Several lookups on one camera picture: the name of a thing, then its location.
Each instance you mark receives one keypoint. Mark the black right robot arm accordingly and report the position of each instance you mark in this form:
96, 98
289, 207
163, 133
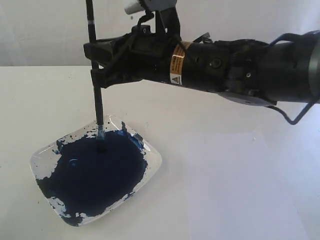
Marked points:
247, 71

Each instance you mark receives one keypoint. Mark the black paintbrush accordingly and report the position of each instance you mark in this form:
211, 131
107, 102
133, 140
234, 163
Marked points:
98, 101

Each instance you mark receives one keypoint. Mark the white square paint dish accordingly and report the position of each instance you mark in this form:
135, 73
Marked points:
81, 183

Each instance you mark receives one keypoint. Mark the white paper sheet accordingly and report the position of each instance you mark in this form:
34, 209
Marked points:
240, 187

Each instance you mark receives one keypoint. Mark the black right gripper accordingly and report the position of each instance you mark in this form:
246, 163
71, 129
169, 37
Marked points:
162, 57

